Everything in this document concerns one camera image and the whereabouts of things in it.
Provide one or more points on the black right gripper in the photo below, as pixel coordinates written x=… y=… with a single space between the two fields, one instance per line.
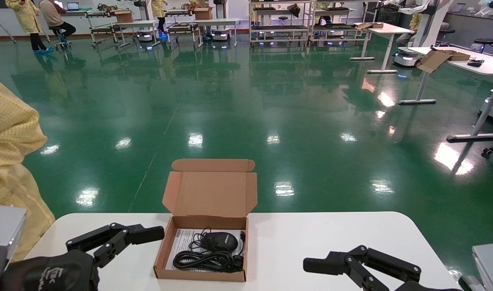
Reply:
x=428 y=287

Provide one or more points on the white wheeled robot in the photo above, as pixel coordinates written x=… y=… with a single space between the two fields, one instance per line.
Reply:
x=426 y=24

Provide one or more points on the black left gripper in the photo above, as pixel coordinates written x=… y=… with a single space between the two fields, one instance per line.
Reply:
x=48 y=275

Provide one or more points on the grey rounded device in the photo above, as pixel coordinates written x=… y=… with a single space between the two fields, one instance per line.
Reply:
x=470 y=284

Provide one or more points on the grey counter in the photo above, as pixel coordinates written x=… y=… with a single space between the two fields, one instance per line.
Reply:
x=472 y=26

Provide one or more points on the white table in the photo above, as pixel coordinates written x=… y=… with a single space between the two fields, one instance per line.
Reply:
x=141 y=23
x=392 y=29
x=226 y=21

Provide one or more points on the flat cardboard piece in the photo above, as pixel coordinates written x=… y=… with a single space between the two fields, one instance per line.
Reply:
x=367 y=25

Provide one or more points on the black round stool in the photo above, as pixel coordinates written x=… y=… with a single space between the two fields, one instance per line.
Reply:
x=485 y=41
x=446 y=31

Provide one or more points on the seated person in brown jacket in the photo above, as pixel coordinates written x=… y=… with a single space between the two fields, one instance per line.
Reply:
x=50 y=14

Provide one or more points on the open laptop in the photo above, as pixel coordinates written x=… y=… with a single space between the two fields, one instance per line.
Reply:
x=73 y=6
x=458 y=7

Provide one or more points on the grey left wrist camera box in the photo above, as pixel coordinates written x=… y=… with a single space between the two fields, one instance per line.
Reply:
x=4 y=238

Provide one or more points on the wheeled robot with black column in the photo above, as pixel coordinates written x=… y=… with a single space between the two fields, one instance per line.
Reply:
x=221 y=35
x=145 y=35

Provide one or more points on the open brown carton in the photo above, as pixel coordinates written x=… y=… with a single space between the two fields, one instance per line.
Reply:
x=432 y=60

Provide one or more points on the white metal shelf rack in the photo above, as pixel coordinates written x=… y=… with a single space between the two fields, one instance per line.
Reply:
x=339 y=27
x=279 y=27

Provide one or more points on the seated person in yellow coat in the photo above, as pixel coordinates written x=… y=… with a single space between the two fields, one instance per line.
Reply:
x=415 y=21

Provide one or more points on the brown bag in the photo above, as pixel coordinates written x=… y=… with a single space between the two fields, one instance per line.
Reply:
x=293 y=9

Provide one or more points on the white desk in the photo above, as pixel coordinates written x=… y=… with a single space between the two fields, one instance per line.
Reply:
x=489 y=66

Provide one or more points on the brown cardboard storage box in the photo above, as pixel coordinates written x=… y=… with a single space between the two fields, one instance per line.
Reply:
x=210 y=194

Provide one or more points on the small wheeled stool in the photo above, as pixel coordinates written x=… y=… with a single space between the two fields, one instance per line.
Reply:
x=62 y=43

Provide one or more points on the printed white paper manual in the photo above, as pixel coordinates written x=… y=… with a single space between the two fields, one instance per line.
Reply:
x=182 y=242

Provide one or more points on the metal workbench rack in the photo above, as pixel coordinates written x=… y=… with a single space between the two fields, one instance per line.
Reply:
x=105 y=29
x=182 y=28

